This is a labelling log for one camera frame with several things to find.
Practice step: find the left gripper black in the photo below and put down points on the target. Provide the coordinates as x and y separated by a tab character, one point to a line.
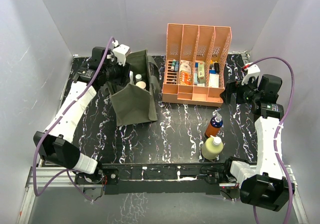
124	78

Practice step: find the white bottle grey cap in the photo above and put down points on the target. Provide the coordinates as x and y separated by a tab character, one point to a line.
131	76

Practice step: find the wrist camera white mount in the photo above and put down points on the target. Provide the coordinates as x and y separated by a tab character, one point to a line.
252	73
121	52

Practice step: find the red white snack packet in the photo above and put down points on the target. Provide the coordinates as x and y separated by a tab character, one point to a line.
185	73

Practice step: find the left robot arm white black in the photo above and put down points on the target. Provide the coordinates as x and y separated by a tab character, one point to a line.
55	142

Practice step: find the small clear bottle white cap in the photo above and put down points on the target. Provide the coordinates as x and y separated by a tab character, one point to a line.
138	77

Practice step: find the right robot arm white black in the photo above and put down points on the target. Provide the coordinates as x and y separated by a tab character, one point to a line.
265	186

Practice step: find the white box in organizer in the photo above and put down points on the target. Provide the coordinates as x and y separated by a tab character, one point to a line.
213	80

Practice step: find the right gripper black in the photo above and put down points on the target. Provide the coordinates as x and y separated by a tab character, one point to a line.
230	88

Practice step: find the dark blue orange pump bottle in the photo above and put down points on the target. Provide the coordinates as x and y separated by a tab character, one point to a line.
214	126

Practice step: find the orange plastic file organizer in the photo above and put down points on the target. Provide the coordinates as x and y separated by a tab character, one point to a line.
195	59

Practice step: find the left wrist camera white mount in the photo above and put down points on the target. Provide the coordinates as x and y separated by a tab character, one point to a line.
121	52

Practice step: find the black front rail frame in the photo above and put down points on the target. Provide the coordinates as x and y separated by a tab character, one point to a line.
205	177

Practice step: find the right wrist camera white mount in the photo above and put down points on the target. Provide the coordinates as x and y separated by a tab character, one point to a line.
252	73

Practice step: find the green white small box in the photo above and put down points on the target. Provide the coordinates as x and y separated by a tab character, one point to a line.
199	74

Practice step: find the brown pump bottle white top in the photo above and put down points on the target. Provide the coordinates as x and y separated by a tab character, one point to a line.
141	84

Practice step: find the olive green canvas bag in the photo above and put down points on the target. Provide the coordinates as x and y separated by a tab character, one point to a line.
132	104

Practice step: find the small blue tubes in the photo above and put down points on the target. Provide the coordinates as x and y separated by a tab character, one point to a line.
175	66

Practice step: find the pale yellow bottle white cap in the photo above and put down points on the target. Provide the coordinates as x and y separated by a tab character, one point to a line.
212	147

